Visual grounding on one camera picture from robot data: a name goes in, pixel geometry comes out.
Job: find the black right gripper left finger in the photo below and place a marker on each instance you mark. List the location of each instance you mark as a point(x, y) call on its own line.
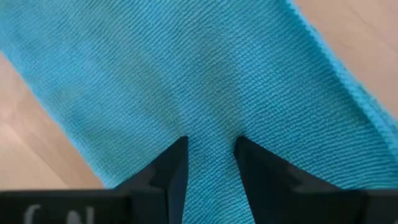
point(140, 205)

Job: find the teal microfiber towel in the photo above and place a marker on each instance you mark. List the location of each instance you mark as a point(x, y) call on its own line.
point(202, 77)

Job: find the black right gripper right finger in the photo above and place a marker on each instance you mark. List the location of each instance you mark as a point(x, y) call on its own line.
point(295, 205)

